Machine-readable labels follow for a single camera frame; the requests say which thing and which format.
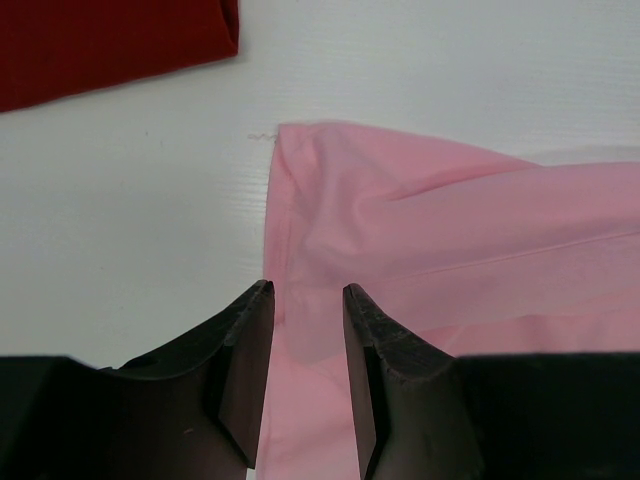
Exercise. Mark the dark red folded t shirt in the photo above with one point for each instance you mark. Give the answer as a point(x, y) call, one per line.
point(54, 49)

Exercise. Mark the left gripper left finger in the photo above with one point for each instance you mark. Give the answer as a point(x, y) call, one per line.
point(190, 409)

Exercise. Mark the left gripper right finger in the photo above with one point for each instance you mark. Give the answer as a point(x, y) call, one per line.
point(420, 413)

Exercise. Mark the pink t shirt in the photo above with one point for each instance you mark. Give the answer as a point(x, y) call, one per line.
point(474, 250)

